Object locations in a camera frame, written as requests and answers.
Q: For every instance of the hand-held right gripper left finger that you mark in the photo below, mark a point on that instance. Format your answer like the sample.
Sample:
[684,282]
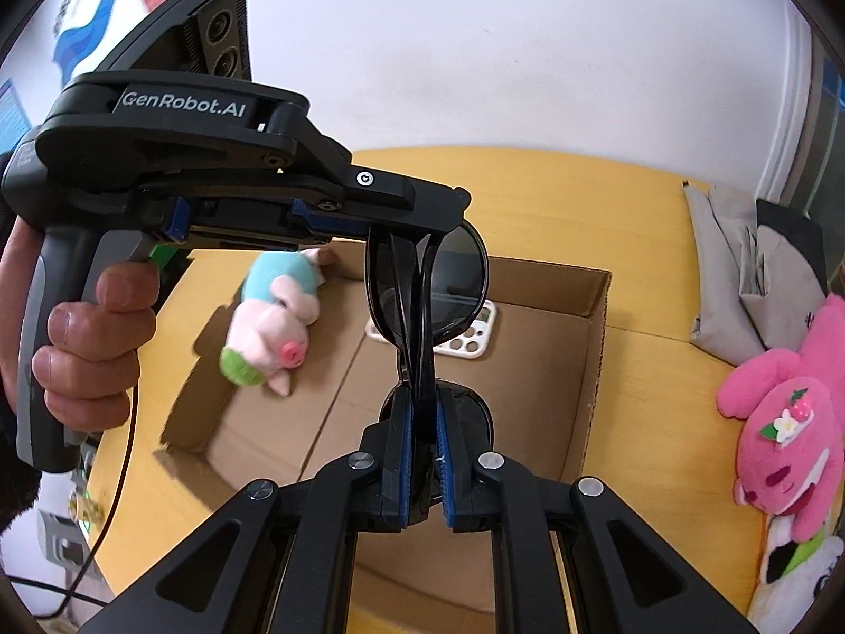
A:
[403,449]

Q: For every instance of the wall poster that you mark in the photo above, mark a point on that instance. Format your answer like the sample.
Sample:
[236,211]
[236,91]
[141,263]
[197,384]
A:
[99,6]

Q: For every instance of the cardboard box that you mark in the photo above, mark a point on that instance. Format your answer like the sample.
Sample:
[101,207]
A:
[541,356]

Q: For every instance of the white phone case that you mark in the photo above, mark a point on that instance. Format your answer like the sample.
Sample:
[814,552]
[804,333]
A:
[472,343]

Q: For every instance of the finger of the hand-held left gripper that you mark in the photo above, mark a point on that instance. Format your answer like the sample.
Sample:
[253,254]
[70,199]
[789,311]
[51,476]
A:
[396,195]

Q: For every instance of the pig plush toy teal shirt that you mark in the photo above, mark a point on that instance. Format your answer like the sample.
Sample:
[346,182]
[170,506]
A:
[277,323]

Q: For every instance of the glass window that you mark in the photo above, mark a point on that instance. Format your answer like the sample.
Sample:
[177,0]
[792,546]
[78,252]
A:
[825,112]

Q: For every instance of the pink bear plush toy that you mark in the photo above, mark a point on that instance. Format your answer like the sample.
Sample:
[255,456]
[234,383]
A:
[792,449]

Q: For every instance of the person's left forearm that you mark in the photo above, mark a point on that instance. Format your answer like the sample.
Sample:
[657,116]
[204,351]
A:
[16,489]

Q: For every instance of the white plush toy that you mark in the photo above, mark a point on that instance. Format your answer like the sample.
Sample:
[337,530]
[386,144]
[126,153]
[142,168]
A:
[785,561]

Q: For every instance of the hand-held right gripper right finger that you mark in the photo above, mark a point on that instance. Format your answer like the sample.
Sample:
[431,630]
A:
[445,462]

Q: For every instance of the black sunglasses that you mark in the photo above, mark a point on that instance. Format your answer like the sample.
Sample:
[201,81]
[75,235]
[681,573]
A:
[455,297]

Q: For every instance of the grey box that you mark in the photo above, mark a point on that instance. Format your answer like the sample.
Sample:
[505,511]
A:
[59,538]

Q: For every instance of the person's left hand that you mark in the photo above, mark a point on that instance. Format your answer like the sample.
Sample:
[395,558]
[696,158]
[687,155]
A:
[99,343]

